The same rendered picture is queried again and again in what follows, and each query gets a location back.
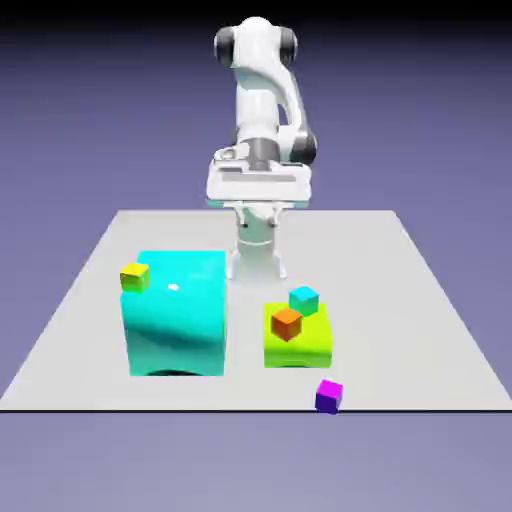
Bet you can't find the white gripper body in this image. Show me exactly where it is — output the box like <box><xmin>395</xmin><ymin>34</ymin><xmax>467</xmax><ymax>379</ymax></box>
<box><xmin>205</xmin><ymin>158</ymin><xmax>314</xmax><ymax>210</ymax></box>

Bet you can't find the small cyan cube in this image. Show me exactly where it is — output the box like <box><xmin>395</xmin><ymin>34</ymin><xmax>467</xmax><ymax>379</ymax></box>
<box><xmin>288</xmin><ymin>285</ymin><xmax>321</xmax><ymax>318</ymax></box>

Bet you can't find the small orange cube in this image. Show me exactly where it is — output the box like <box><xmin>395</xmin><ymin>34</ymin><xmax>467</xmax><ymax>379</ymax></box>
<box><xmin>270</xmin><ymin>306</ymin><xmax>303</xmax><ymax>343</ymax></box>

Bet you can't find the small yellow cube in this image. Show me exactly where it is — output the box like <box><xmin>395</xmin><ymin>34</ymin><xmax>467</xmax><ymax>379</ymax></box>
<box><xmin>119</xmin><ymin>262</ymin><xmax>152</xmax><ymax>295</ymax></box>

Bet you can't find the small purple cube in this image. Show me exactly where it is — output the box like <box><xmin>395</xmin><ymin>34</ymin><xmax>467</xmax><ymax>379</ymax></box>
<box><xmin>314</xmin><ymin>378</ymin><xmax>344</xmax><ymax>416</ymax></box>

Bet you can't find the large cyan box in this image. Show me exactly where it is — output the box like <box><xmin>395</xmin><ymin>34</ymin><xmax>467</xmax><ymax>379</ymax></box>
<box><xmin>119</xmin><ymin>250</ymin><xmax>228</xmax><ymax>378</ymax></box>

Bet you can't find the large lime green box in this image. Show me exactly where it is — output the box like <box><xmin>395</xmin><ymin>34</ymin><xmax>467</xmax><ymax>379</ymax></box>
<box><xmin>263</xmin><ymin>302</ymin><xmax>334</xmax><ymax>369</ymax></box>

